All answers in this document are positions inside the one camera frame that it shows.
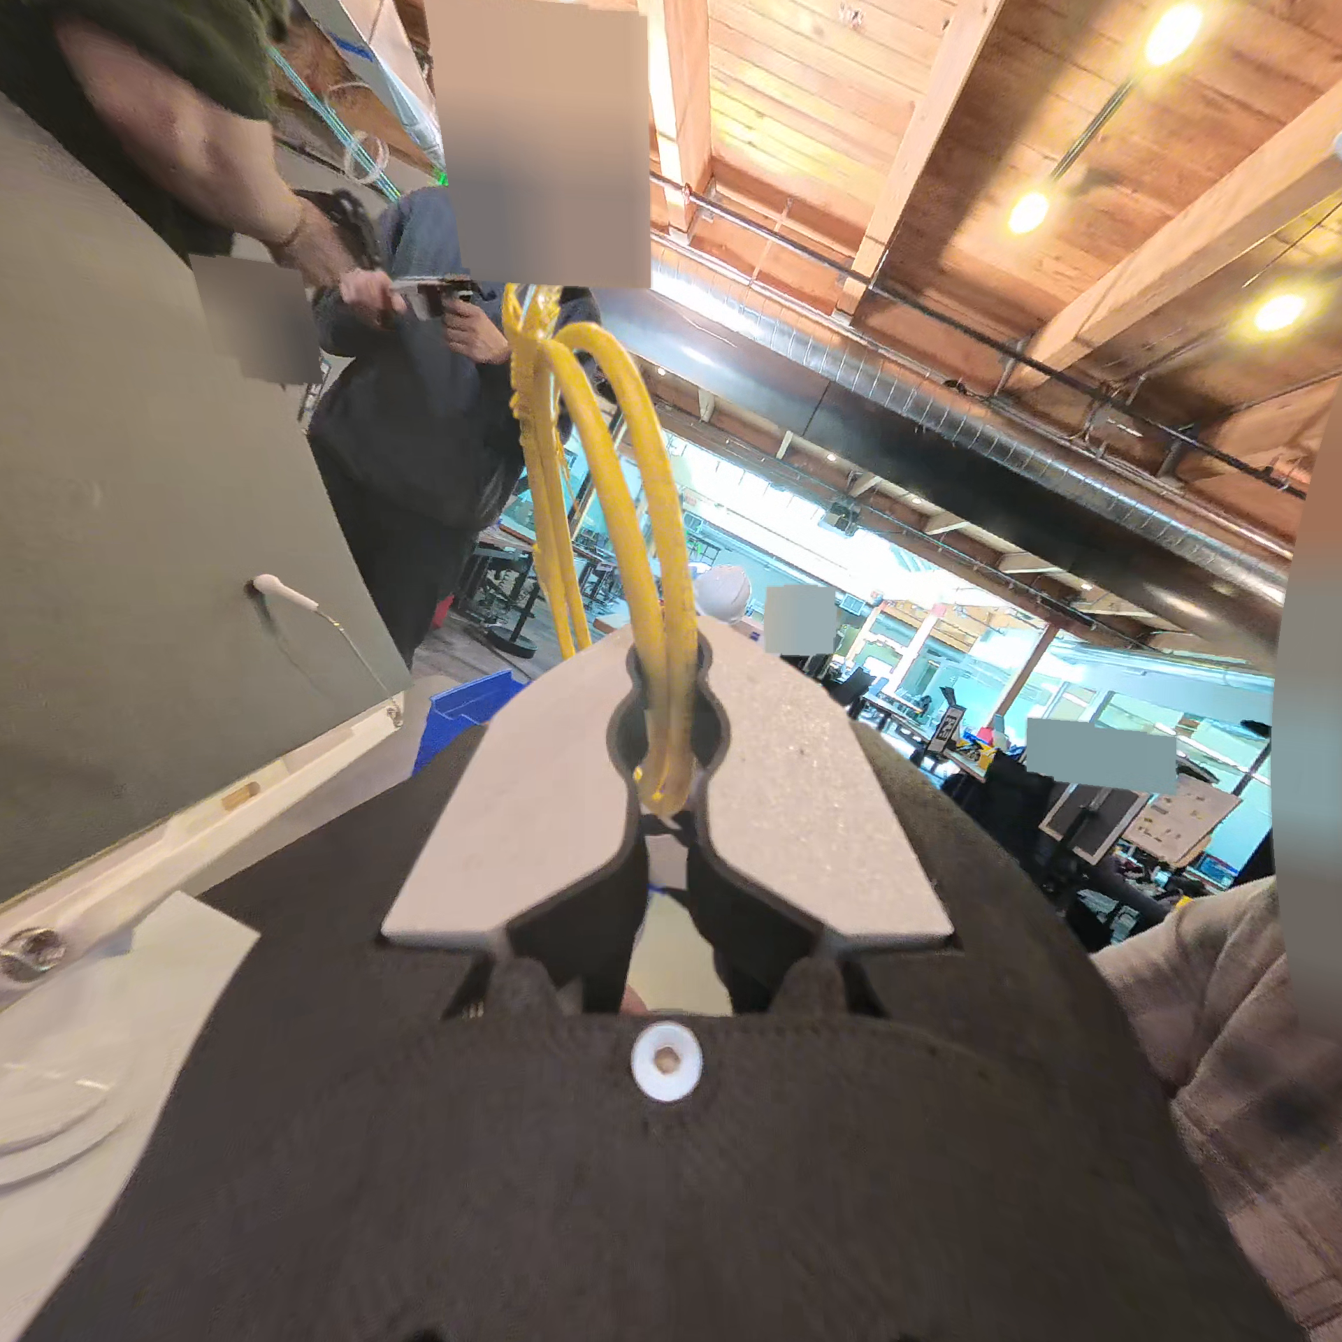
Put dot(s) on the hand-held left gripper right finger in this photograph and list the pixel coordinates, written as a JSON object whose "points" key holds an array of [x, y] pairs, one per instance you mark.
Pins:
{"points": [[818, 818]]}

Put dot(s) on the blue plastic bin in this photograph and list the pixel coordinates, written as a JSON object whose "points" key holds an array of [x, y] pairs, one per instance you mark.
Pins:
{"points": [[461, 713]]}

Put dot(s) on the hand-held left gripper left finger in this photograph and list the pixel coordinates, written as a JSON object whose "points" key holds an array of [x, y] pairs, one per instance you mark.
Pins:
{"points": [[513, 818]]}

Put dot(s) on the large spiral metal duct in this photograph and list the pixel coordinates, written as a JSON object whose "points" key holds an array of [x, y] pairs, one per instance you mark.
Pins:
{"points": [[944, 440]]}

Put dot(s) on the white hard hat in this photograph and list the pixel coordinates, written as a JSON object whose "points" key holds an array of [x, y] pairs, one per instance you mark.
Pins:
{"points": [[723, 593]]}

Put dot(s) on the wooden book stand white base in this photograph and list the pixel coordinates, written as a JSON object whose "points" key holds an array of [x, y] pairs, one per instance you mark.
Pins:
{"points": [[157, 965]]}

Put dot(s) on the black stanchion with tag sign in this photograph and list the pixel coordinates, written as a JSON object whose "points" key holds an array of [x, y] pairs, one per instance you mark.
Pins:
{"points": [[949, 725]]}

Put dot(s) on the pinboard with notes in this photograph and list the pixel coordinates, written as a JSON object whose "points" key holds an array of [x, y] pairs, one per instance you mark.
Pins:
{"points": [[1184, 823]]}

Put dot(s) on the person's grey plaid shirt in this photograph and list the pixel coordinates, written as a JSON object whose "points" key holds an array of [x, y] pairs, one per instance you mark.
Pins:
{"points": [[1237, 1100]]}

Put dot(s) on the dark grey board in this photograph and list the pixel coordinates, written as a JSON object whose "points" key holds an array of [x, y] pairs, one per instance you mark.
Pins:
{"points": [[136, 524]]}

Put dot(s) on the grey hand-held device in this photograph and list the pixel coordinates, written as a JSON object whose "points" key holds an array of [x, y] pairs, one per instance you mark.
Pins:
{"points": [[429, 296]]}

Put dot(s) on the round ceiling lamp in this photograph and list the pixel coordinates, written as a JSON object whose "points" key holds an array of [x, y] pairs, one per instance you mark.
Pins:
{"points": [[1279, 312], [1171, 31], [1029, 211]]}

